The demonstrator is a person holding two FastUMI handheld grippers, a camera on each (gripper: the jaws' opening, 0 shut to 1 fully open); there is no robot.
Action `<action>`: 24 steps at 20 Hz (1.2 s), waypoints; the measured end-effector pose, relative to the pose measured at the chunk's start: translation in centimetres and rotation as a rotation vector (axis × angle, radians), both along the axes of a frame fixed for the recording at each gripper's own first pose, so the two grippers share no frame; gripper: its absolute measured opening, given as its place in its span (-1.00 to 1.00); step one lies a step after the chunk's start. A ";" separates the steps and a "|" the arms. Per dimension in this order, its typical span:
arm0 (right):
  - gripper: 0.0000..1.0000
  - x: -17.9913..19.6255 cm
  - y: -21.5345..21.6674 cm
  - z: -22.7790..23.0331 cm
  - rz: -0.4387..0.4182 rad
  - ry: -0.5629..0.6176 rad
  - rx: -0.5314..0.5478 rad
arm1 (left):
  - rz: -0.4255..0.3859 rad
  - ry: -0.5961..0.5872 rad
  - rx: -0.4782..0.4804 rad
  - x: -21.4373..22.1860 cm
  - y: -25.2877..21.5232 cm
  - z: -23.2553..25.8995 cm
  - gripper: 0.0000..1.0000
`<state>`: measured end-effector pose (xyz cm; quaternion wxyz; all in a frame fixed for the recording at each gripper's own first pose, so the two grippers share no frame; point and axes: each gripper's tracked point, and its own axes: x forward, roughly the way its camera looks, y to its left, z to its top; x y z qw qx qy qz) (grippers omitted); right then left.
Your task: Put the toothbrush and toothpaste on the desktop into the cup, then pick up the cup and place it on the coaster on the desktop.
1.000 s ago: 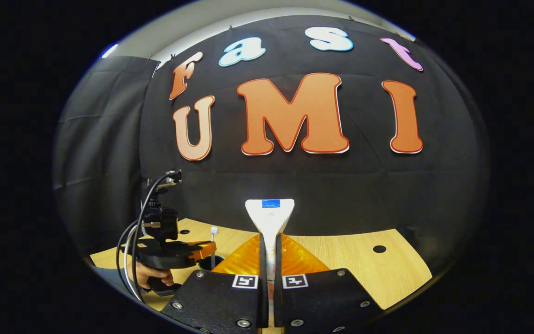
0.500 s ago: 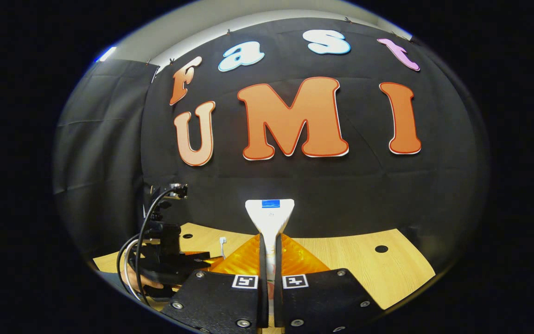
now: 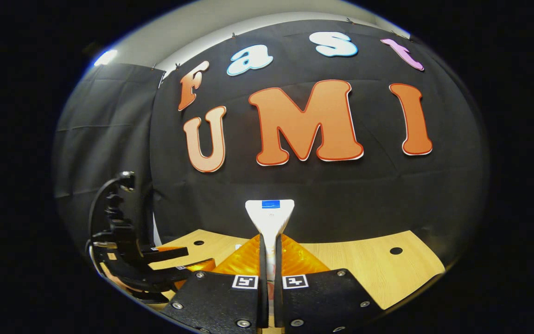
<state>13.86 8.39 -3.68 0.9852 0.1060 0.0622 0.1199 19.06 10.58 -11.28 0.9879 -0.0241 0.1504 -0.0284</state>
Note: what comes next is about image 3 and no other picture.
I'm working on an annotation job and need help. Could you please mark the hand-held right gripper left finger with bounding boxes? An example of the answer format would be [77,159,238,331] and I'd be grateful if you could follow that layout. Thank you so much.
[160,234,268,332]

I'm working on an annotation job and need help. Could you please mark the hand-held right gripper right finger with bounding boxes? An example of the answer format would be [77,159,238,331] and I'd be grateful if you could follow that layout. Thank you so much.
[274,233,383,332]

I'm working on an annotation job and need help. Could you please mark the white toothpaste tube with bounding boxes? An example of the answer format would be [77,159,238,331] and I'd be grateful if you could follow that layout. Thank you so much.
[245,199,295,283]

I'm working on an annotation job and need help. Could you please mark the wooden desktop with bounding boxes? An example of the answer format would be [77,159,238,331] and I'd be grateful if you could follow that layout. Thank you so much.
[146,229,446,334]

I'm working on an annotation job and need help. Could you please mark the black backdrop cloth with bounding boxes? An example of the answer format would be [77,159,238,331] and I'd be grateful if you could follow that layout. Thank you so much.
[54,19,488,260]

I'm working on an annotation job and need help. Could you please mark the ceiling light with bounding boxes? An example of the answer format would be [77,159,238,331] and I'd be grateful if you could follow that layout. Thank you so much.
[93,49,118,66]

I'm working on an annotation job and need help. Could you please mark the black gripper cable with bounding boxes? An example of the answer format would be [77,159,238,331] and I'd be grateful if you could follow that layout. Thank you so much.
[86,175,124,253]

